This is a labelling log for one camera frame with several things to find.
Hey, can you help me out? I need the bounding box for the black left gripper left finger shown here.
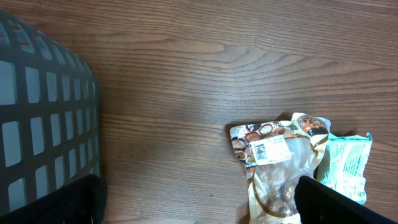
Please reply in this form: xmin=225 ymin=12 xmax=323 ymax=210
xmin=1 ymin=174 xmax=108 ymax=224

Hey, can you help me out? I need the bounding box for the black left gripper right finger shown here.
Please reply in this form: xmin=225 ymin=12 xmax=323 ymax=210
xmin=294 ymin=176 xmax=397 ymax=224

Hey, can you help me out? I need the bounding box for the teal wipes pouch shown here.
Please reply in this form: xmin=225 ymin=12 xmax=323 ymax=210
xmin=316 ymin=133 xmax=373 ymax=205

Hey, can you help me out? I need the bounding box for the brown white snack bag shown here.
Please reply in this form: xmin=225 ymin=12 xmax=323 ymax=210
xmin=230 ymin=113 xmax=331 ymax=223

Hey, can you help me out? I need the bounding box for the dark mesh basket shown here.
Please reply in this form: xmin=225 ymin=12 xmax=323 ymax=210
xmin=1 ymin=10 xmax=101 ymax=215

